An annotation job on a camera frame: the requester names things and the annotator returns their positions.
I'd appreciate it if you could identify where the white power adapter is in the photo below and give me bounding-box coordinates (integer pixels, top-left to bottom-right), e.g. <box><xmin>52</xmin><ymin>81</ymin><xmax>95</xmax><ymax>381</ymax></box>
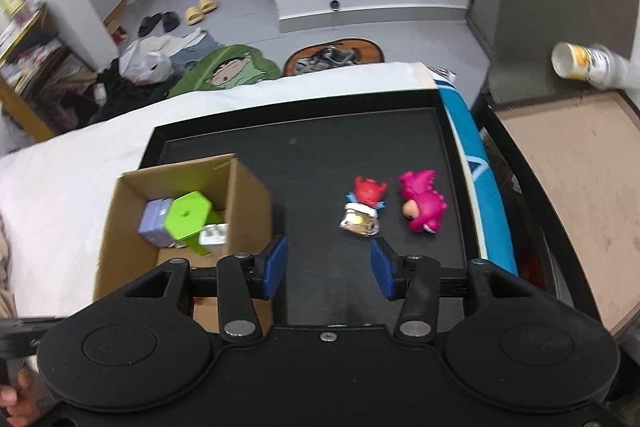
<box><xmin>198</xmin><ymin>222</ymin><xmax>228</xmax><ymax>249</ymax></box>

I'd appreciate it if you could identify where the orange rimmed floor mat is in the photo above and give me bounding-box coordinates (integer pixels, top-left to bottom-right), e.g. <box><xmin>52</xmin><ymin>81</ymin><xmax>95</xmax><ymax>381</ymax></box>
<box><xmin>282</xmin><ymin>38</ymin><xmax>385</xmax><ymax>77</ymax></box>

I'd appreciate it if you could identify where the black shallow tray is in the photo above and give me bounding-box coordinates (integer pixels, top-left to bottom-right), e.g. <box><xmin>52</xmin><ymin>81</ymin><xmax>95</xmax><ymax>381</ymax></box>
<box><xmin>141</xmin><ymin>89</ymin><xmax>480</xmax><ymax>325</ymax></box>

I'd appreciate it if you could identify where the black slipper right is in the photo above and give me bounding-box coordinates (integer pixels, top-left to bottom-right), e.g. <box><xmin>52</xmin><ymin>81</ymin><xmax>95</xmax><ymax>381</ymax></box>
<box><xmin>162</xmin><ymin>12</ymin><xmax>181</xmax><ymax>34</ymax></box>

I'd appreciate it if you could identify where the blue white towel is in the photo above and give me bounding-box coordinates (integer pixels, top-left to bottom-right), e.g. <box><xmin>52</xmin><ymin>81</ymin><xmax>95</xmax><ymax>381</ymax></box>
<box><xmin>428</xmin><ymin>68</ymin><xmax>518</xmax><ymax>275</ymax></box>

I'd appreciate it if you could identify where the yellow slipper pair left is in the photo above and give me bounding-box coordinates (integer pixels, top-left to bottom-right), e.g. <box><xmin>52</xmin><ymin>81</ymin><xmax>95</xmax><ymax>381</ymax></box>
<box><xmin>183</xmin><ymin>6</ymin><xmax>204</xmax><ymax>26</ymax></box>

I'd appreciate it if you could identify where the green hexagonal container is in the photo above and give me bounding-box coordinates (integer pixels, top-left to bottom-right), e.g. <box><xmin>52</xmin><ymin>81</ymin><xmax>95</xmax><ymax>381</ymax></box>
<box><xmin>164</xmin><ymin>191</ymin><xmax>222</xmax><ymax>256</ymax></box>

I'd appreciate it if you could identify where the yellow slipper pair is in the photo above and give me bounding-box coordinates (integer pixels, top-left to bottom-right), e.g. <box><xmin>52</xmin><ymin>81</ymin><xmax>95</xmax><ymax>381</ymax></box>
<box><xmin>183</xmin><ymin>6</ymin><xmax>204</xmax><ymax>26</ymax></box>
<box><xmin>198</xmin><ymin>0</ymin><xmax>219</xmax><ymax>14</ymax></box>

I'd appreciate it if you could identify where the pink dinosaur toy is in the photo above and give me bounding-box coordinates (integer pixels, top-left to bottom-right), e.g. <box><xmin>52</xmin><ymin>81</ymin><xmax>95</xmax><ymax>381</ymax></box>
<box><xmin>399</xmin><ymin>169</ymin><xmax>448</xmax><ymax>234</ymax></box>

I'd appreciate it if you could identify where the white yellow cup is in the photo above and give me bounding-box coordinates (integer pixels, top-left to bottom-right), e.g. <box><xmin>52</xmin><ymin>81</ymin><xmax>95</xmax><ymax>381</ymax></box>
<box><xmin>551</xmin><ymin>42</ymin><xmax>639</xmax><ymax>90</ymax></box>

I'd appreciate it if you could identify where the red devil figurine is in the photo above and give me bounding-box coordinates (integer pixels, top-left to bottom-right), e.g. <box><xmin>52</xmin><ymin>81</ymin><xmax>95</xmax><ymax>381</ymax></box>
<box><xmin>340</xmin><ymin>176</ymin><xmax>387</xmax><ymax>237</ymax></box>

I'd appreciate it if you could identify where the purple plastic box toy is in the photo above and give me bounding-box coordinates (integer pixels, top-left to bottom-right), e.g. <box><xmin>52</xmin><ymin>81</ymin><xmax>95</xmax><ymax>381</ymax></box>
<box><xmin>138</xmin><ymin>198</ymin><xmax>174</xmax><ymax>248</ymax></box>

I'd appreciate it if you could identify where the green cartoon cushion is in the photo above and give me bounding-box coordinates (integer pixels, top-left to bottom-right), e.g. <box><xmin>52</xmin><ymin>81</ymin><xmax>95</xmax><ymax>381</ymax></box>
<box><xmin>168</xmin><ymin>44</ymin><xmax>282</xmax><ymax>98</ymax></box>

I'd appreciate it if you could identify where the brown board black frame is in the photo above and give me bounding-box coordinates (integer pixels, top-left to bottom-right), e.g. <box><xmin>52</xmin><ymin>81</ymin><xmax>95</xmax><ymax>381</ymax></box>
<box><xmin>473</xmin><ymin>91</ymin><xmax>639</xmax><ymax>337</ymax></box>

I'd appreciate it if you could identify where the white plastic bag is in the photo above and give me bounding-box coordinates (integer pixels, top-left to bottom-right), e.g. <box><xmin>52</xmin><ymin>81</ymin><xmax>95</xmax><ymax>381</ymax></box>
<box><xmin>118</xmin><ymin>28</ymin><xmax>208</xmax><ymax>84</ymax></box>

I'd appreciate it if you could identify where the brown cardboard box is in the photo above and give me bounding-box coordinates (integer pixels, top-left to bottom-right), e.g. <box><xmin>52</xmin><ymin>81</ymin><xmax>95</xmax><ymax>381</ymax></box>
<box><xmin>92</xmin><ymin>152</ymin><xmax>275</xmax><ymax>333</ymax></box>

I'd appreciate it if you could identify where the black slipper left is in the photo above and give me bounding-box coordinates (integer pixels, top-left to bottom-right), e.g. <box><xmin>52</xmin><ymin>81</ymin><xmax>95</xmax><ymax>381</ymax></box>
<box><xmin>138</xmin><ymin>13</ymin><xmax>163</xmax><ymax>38</ymax></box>

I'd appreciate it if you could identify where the person's left hand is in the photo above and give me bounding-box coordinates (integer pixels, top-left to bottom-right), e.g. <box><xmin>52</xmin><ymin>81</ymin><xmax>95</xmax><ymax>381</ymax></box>
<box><xmin>1</xmin><ymin>366</ymin><xmax>55</xmax><ymax>427</ymax></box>

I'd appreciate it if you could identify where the yellow slipper pair right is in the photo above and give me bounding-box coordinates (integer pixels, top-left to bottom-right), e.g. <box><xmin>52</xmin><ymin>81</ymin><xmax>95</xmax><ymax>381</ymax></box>
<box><xmin>198</xmin><ymin>0</ymin><xmax>219</xmax><ymax>14</ymax></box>

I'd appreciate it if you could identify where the black slipper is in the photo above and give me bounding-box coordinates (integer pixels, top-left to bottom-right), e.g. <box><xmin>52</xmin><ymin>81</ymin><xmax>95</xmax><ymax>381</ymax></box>
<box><xmin>162</xmin><ymin>12</ymin><xmax>181</xmax><ymax>34</ymax></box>
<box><xmin>138</xmin><ymin>13</ymin><xmax>163</xmax><ymax>38</ymax></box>

